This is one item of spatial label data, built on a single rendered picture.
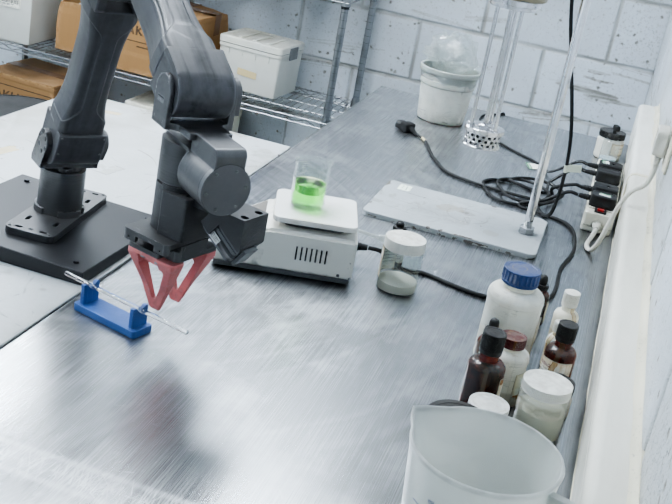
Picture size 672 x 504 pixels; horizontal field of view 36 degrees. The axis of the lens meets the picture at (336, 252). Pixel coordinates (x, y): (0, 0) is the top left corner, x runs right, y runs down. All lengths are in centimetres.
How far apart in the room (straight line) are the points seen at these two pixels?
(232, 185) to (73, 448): 30
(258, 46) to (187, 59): 259
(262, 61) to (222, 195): 265
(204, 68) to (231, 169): 12
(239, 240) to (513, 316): 38
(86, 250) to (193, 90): 40
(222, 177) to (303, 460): 30
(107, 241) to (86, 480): 52
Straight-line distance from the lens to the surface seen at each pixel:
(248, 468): 104
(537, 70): 380
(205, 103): 109
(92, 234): 147
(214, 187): 105
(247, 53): 372
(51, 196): 148
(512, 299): 129
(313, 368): 124
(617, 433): 105
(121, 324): 125
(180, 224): 112
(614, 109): 380
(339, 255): 144
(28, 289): 135
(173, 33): 113
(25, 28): 400
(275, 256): 144
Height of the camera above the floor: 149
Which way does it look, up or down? 22 degrees down
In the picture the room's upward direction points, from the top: 11 degrees clockwise
